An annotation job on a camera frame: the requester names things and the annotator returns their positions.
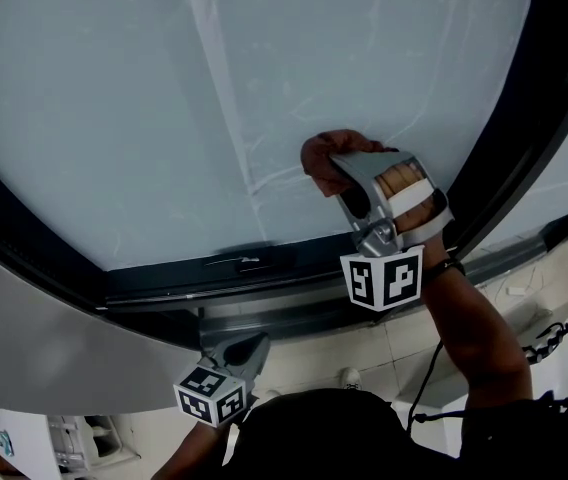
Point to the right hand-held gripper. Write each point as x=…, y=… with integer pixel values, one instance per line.
x=384, y=278

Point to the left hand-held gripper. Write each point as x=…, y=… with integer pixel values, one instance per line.
x=209, y=398

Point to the brown cloth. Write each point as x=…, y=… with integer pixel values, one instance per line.
x=316, y=160

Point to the large frosted window glass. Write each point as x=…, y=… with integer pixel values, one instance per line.
x=114, y=118

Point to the person's right forearm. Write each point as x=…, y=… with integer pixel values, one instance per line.
x=474, y=338

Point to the person's left forearm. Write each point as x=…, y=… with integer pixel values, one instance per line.
x=189, y=453

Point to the person's right hand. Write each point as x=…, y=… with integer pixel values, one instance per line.
x=406, y=175

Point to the black wristband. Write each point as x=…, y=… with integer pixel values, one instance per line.
x=446, y=268

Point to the white shoe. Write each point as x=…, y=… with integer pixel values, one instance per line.
x=351, y=379

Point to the person's black shirt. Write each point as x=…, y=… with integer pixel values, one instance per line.
x=324, y=438

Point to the white power adapter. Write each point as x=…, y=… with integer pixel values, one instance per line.
x=516, y=291

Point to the black framed frosted window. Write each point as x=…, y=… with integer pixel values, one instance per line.
x=539, y=118

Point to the teal packet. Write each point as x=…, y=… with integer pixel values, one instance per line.
x=5, y=443

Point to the wide frosted glass wall panel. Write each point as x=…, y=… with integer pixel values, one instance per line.
x=564, y=178

